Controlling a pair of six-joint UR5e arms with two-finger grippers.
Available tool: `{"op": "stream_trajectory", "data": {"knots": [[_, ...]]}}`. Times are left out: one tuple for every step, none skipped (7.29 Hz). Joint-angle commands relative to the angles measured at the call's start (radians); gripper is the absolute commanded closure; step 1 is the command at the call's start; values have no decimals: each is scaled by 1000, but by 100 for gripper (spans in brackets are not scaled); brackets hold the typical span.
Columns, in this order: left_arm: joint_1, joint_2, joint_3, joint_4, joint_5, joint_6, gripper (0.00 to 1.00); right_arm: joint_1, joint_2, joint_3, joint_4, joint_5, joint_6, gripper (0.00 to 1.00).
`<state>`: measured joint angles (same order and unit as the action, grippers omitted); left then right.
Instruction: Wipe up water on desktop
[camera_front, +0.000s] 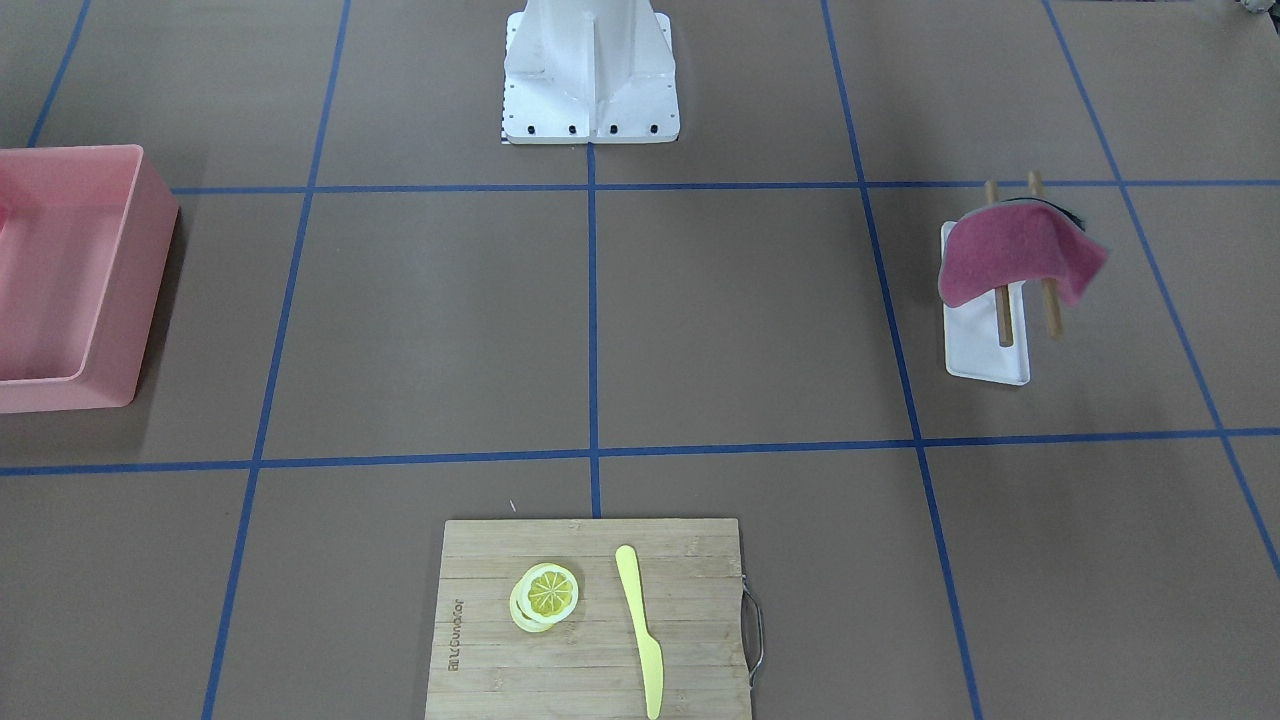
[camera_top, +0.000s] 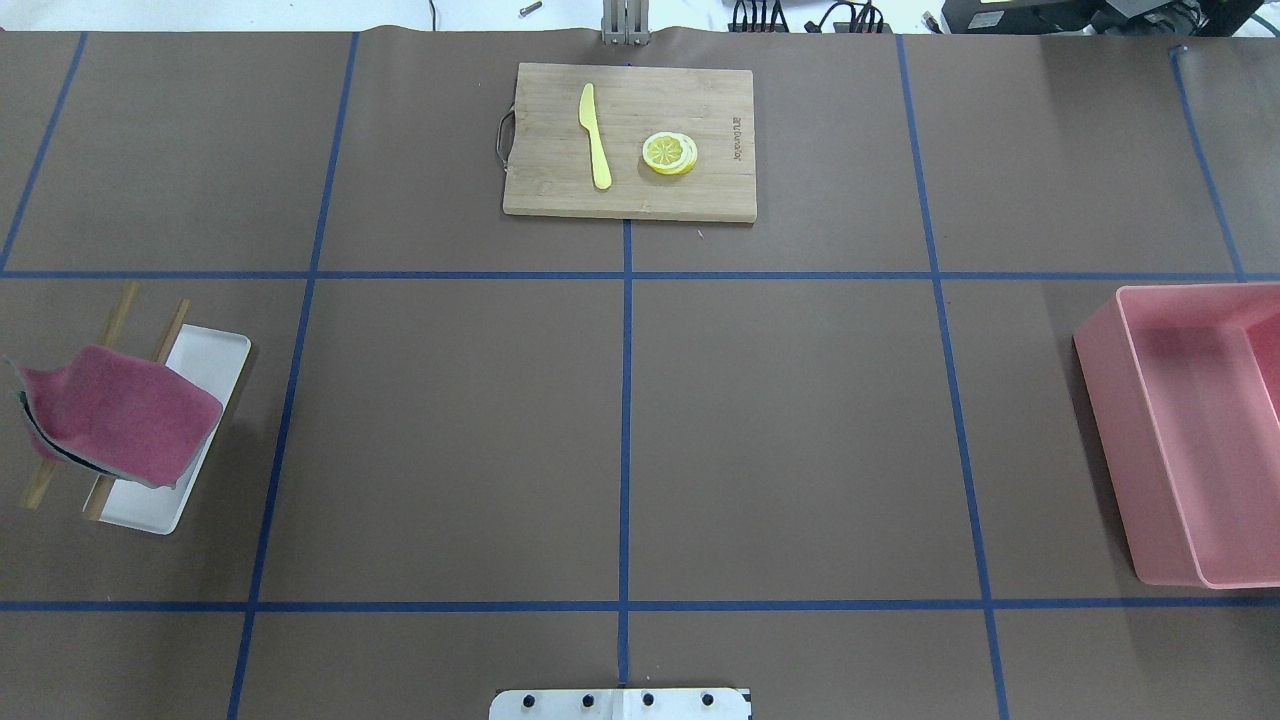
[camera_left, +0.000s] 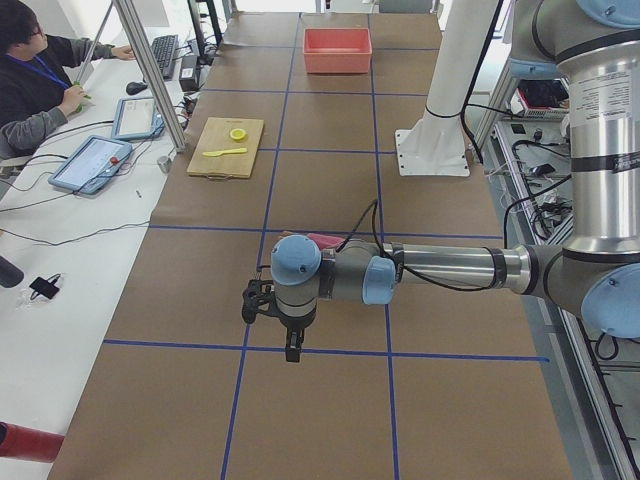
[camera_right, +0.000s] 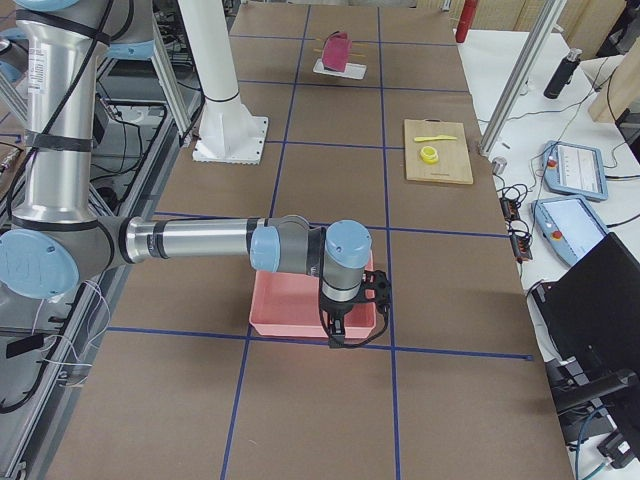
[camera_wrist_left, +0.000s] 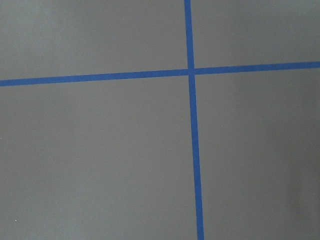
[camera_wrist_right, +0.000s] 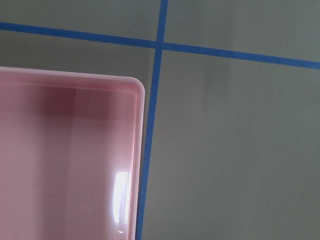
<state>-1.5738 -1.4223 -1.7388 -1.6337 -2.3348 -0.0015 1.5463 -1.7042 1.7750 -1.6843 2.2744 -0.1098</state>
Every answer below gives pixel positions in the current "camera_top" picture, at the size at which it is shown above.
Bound aluminium camera post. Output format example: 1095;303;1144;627
600;0;652;46

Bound yellow plastic knife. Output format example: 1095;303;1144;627
577;82;613;191

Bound wooden cloth rack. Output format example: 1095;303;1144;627
18;281;192;521

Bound pink plastic bin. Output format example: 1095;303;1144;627
1074;283;1279;591

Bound black cables on desk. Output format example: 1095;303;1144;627
728;0;893;35

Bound white rectangular tray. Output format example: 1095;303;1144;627
97;324;252;536

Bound yellow lemon slices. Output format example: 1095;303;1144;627
641;131;699;176

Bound pink cleaning cloth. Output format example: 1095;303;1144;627
5;345;223;488

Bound bamboo cutting board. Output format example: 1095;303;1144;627
502;61;758;224

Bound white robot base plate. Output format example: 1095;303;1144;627
488;687;753;719

